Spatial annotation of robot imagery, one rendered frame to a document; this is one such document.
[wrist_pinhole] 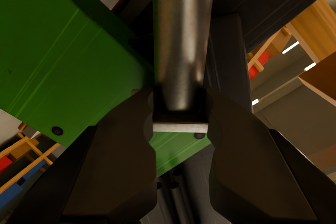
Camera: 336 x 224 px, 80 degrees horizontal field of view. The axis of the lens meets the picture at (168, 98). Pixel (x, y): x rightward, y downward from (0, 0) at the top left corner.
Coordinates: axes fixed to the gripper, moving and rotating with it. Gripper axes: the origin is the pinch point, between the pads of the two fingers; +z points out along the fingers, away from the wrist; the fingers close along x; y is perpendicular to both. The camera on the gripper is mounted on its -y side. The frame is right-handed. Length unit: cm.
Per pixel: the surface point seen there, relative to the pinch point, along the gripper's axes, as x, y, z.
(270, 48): 178, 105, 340
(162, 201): -1.1, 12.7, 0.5
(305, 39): 52, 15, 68
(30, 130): -23.7, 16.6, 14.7
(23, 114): -12.7, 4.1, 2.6
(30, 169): -310, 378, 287
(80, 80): -7.3, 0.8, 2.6
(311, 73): 41, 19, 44
